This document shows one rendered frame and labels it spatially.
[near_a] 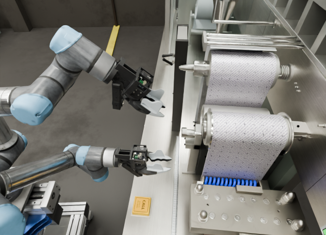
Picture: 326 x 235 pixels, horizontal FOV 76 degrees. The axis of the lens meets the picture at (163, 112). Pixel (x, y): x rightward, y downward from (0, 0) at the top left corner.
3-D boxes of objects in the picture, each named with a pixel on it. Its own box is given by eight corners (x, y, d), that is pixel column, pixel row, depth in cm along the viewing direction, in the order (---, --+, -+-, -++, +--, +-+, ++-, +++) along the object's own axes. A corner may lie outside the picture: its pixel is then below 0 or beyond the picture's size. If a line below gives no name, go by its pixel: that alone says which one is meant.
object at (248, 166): (201, 175, 86) (208, 149, 73) (259, 180, 85) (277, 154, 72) (201, 176, 86) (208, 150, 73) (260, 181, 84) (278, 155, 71)
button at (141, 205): (135, 197, 92) (135, 195, 90) (151, 199, 91) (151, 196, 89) (132, 214, 87) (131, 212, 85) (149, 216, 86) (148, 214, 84)
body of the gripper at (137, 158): (145, 161, 75) (112, 159, 75) (146, 173, 81) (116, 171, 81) (148, 144, 80) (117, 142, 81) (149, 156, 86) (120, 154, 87)
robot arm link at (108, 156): (105, 170, 82) (110, 153, 88) (116, 171, 82) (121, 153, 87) (101, 160, 77) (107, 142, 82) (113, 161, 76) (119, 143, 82)
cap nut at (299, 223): (288, 220, 73) (294, 215, 70) (300, 221, 73) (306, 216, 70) (292, 231, 71) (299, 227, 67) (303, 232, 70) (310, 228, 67)
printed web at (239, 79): (196, 125, 121) (209, 42, 85) (237, 127, 120) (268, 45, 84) (198, 189, 94) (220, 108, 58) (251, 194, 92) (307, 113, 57)
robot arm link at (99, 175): (95, 161, 98) (89, 148, 91) (113, 173, 94) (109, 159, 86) (82, 174, 94) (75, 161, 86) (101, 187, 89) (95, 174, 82)
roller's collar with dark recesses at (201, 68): (192, 70, 90) (194, 56, 86) (206, 70, 90) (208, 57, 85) (192, 79, 86) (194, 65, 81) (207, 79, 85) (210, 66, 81)
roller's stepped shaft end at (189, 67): (178, 68, 88) (179, 61, 86) (193, 69, 88) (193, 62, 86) (178, 72, 86) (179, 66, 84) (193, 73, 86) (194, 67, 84)
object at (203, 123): (204, 117, 70) (203, 140, 70) (210, 118, 70) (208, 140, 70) (201, 117, 78) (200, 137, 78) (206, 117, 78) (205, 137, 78)
